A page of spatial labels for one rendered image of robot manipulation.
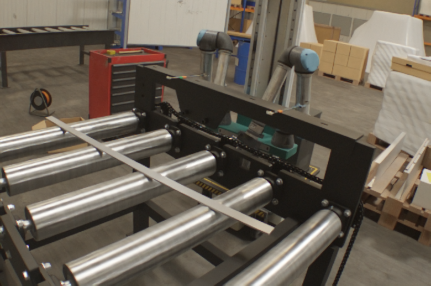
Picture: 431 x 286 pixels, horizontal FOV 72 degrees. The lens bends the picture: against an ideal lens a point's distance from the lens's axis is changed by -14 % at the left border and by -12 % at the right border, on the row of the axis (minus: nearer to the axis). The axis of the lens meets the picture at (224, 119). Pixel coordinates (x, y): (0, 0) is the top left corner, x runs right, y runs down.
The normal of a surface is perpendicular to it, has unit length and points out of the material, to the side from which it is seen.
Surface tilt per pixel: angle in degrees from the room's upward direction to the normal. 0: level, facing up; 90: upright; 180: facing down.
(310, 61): 83
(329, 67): 90
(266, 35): 90
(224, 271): 0
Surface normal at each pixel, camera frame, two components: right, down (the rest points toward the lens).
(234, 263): 0.12, -0.94
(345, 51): -0.58, 0.20
